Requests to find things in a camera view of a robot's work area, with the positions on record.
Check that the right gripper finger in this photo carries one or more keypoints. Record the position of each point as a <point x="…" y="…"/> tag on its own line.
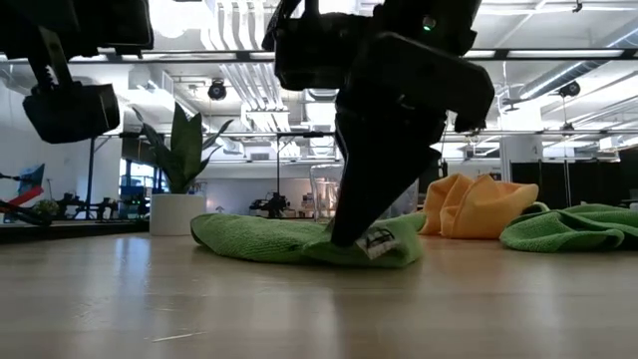
<point x="379" y="174"/>

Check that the orange microfiber towel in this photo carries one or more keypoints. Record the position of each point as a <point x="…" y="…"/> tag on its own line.
<point x="478" y="209"/>

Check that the green microfiber towel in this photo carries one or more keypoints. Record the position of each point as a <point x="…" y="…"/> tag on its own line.
<point x="573" y="229"/>
<point x="249" y="239"/>

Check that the clear plastic bin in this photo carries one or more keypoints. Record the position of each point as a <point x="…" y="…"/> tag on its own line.
<point x="324" y="194"/>

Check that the black gantry stand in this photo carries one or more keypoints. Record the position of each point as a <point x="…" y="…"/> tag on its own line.
<point x="91" y="174"/>
<point x="278" y="164"/>

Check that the black background machine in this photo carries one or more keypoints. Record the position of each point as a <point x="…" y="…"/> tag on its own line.
<point x="80" y="207"/>
<point x="273" y="204"/>

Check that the long ceiling light bar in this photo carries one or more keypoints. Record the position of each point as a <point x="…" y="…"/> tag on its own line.
<point x="548" y="54"/>

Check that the black ceiling spotlight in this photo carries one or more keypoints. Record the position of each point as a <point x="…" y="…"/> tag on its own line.
<point x="217" y="90"/>
<point x="569" y="89"/>

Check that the green snake plant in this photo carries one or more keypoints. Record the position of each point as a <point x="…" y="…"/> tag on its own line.
<point x="184" y="149"/>

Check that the blue and red machine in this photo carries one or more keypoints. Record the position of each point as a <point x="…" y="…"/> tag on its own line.
<point x="30" y="177"/>

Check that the small green bush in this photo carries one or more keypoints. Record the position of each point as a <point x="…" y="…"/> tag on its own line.
<point x="46" y="207"/>

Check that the black partition panels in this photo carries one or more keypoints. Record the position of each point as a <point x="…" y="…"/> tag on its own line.
<point x="588" y="184"/>

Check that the white round plant pot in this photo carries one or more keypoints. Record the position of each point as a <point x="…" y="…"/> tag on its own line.
<point x="177" y="214"/>

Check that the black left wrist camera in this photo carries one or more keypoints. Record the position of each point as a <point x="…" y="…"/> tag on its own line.
<point x="70" y="114"/>

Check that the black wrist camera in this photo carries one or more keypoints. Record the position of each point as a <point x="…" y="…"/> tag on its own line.
<point x="70" y="114"/>
<point x="319" y="50"/>

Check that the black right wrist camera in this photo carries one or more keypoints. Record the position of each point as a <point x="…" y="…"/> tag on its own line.
<point x="319" y="50"/>

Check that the black aluminium table frame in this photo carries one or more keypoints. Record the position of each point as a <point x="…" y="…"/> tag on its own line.
<point x="75" y="232"/>

